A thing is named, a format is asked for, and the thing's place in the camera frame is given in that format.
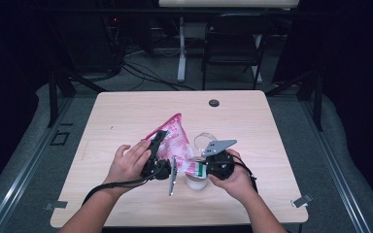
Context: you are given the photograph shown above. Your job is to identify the black folding chair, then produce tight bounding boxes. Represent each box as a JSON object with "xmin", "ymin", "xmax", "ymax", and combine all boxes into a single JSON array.
[{"xmin": 201, "ymin": 13, "xmax": 275, "ymax": 91}]

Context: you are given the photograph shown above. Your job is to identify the black floor cables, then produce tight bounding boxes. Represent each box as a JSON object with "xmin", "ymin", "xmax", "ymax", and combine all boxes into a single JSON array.
[{"xmin": 120, "ymin": 61, "xmax": 196, "ymax": 92}]

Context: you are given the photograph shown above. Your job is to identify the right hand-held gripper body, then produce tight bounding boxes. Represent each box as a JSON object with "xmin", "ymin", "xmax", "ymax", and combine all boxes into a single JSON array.
[{"xmin": 201, "ymin": 139, "xmax": 238, "ymax": 181}]

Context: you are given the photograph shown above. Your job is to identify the right hand-held gripper black cable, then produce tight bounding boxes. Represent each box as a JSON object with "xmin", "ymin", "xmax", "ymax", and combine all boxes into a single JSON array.
[{"xmin": 232, "ymin": 154, "xmax": 258, "ymax": 194}]

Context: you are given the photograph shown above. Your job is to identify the person's right hand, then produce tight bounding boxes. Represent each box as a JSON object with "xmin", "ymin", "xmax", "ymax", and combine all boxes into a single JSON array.
[{"xmin": 208, "ymin": 149, "xmax": 256, "ymax": 199}]

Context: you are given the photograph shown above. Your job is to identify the black metal stand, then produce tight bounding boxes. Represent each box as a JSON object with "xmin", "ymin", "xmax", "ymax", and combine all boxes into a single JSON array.
[
  {"xmin": 47, "ymin": 69, "xmax": 109, "ymax": 128},
  {"xmin": 265, "ymin": 69, "xmax": 324, "ymax": 132}
]

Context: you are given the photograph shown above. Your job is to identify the grey tape strip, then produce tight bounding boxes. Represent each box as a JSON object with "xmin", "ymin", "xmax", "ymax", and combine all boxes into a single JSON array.
[
  {"xmin": 44, "ymin": 200, "xmax": 69, "ymax": 211},
  {"xmin": 290, "ymin": 193, "xmax": 314, "ymax": 209}
]

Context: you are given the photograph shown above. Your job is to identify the clear jar with beige collar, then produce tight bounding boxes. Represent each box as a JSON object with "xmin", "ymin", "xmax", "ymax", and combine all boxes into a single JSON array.
[{"xmin": 185, "ymin": 132, "xmax": 220, "ymax": 191}]

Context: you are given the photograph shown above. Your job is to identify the metal floor rail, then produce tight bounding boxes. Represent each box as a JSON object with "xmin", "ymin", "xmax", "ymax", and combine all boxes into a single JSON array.
[
  {"xmin": 0, "ymin": 96, "xmax": 75, "ymax": 233},
  {"xmin": 299, "ymin": 96, "xmax": 373, "ymax": 233}
]

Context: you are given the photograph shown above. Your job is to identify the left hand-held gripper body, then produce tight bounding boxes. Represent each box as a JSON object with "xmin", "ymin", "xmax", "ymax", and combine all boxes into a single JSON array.
[{"xmin": 141, "ymin": 157, "xmax": 178, "ymax": 197}]

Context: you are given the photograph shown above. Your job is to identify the pink and white plastic bag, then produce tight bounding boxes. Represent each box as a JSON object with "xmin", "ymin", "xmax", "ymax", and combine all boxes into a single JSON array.
[{"xmin": 144, "ymin": 113, "xmax": 208, "ymax": 180}]

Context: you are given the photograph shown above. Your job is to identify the person's left hand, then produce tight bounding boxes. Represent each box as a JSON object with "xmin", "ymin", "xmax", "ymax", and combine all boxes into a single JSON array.
[{"xmin": 105, "ymin": 139, "xmax": 153, "ymax": 188}]

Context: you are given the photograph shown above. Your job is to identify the white desk with legs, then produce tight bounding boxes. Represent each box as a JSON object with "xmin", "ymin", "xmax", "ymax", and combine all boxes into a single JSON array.
[{"xmin": 158, "ymin": 0, "xmax": 300, "ymax": 84}]

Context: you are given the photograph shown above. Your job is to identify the dark computer tower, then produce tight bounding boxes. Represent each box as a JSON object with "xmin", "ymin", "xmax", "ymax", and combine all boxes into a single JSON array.
[{"xmin": 57, "ymin": 13, "xmax": 124, "ymax": 74}]

